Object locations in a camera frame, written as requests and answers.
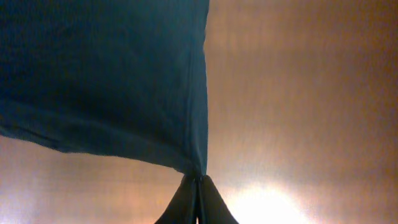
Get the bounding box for dark green t-shirt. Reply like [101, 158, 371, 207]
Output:
[1, 0, 209, 175]

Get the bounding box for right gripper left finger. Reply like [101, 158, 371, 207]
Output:
[155, 175, 197, 224]

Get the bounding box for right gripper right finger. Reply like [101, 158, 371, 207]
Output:
[198, 175, 238, 224]

